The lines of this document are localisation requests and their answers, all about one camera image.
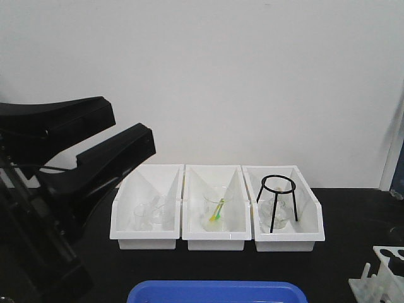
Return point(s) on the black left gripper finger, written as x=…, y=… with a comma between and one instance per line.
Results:
x=35, y=133

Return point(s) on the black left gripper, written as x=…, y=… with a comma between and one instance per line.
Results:
x=45, y=210

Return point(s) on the clear glass test tube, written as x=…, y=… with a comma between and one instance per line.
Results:
x=395, y=265

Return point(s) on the grey pegboard drying rack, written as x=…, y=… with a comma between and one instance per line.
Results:
x=396, y=189

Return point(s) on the white test tube rack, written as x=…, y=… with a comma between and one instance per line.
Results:
x=383, y=286

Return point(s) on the left white storage bin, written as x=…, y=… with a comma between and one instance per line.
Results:
x=141, y=186

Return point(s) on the white storage bin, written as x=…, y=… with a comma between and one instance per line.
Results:
x=141, y=186
x=296, y=236
x=197, y=179

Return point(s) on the glassware in left bin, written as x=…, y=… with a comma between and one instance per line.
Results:
x=159, y=214

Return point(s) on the blue plastic tray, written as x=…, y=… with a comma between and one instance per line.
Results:
x=215, y=291

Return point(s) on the glass beaker in middle bin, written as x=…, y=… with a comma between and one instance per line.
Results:
x=217, y=202

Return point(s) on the middle white storage bin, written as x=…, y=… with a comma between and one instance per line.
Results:
x=197, y=179

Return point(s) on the yellow green plastic dropper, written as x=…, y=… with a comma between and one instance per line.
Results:
x=216, y=214

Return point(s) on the right white storage bin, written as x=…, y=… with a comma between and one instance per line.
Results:
x=296, y=236

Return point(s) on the black wire tripod stand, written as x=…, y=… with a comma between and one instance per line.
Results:
x=276, y=203

